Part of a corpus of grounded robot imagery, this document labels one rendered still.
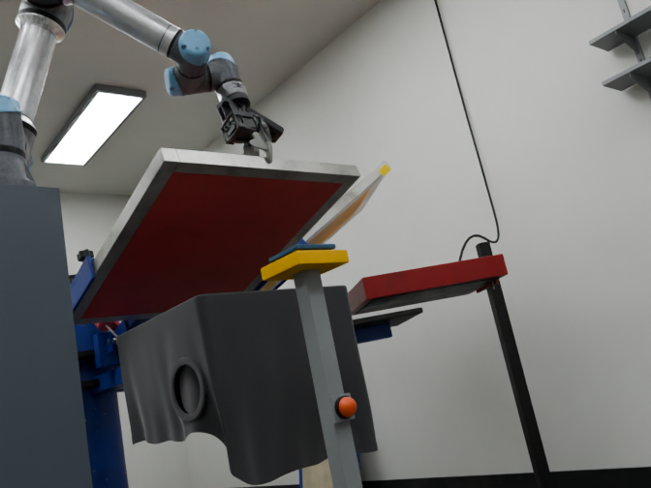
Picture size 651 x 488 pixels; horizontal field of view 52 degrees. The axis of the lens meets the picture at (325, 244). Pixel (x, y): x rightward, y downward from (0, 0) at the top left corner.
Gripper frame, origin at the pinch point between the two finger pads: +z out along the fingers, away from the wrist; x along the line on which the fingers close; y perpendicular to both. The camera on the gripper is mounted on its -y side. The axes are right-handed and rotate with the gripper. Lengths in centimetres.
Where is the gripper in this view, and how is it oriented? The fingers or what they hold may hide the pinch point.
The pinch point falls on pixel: (266, 164)
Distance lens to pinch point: 167.1
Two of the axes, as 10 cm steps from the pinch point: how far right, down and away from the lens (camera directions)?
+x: 5.3, -5.4, -6.5
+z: 3.6, 8.4, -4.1
